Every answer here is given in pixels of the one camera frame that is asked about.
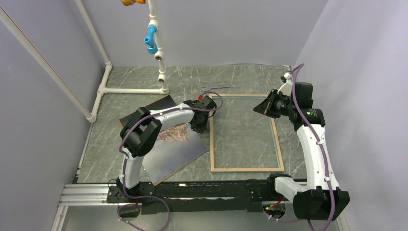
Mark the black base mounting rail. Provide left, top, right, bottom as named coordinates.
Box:
left=106, top=179, right=289, bottom=217

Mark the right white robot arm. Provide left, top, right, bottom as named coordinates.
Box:
left=253, top=82, right=350, bottom=221

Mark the landscape photo print board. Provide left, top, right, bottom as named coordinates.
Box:
left=126, top=113, right=208, bottom=185

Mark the aluminium extrusion frame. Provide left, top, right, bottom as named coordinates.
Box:
left=51, top=180, right=351, bottom=231

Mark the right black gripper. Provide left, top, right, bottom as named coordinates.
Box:
left=254, top=89, right=296, bottom=118

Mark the orange pipe fitting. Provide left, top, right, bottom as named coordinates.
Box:
left=121, top=0, right=147, bottom=6

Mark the blue pipe fitting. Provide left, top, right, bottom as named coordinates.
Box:
left=144, top=25, right=158, bottom=54

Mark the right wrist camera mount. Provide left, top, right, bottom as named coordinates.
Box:
left=278, top=72, right=293, bottom=96

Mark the white pvc pipe structure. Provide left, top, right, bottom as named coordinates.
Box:
left=0, top=0, right=170, bottom=124

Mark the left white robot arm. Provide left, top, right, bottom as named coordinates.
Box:
left=117, top=96, right=220, bottom=202

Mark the blue wooden picture frame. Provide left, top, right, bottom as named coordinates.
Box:
left=209, top=94, right=285, bottom=173

